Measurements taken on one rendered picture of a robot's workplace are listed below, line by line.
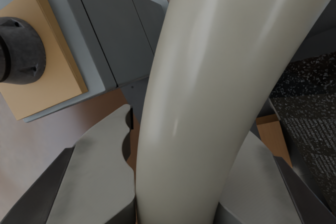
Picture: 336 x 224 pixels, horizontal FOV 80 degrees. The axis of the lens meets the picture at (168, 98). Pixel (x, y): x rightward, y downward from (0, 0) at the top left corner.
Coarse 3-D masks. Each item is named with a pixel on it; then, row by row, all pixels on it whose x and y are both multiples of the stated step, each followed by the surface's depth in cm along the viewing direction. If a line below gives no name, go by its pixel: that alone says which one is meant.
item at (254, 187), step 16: (256, 144) 10; (240, 160) 9; (256, 160) 9; (272, 160) 9; (240, 176) 8; (256, 176) 8; (272, 176) 8; (224, 192) 7; (240, 192) 7; (256, 192) 7; (272, 192) 7; (224, 208) 7; (240, 208) 7; (256, 208) 7; (272, 208) 7; (288, 208) 7
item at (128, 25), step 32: (0, 0) 62; (64, 0) 55; (96, 0) 67; (128, 0) 89; (160, 0) 129; (64, 32) 57; (96, 32) 62; (128, 32) 80; (96, 64) 58; (128, 64) 73
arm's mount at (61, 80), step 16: (16, 0) 55; (32, 0) 53; (0, 16) 58; (16, 16) 56; (32, 16) 55; (48, 16) 55; (48, 32) 55; (48, 48) 56; (64, 48) 57; (48, 64) 58; (64, 64) 56; (48, 80) 60; (64, 80) 58; (80, 80) 58; (16, 96) 65; (32, 96) 63; (48, 96) 61; (64, 96) 60; (16, 112) 67; (32, 112) 65
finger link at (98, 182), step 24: (120, 120) 11; (96, 144) 9; (120, 144) 9; (72, 168) 8; (96, 168) 8; (120, 168) 8; (72, 192) 7; (96, 192) 7; (120, 192) 7; (48, 216) 6; (72, 216) 6; (96, 216) 6; (120, 216) 7
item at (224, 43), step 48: (192, 0) 4; (240, 0) 3; (288, 0) 3; (192, 48) 4; (240, 48) 3; (288, 48) 4; (192, 96) 4; (240, 96) 4; (144, 144) 5; (192, 144) 4; (240, 144) 5; (144, 192) 6; (192, 192) 5
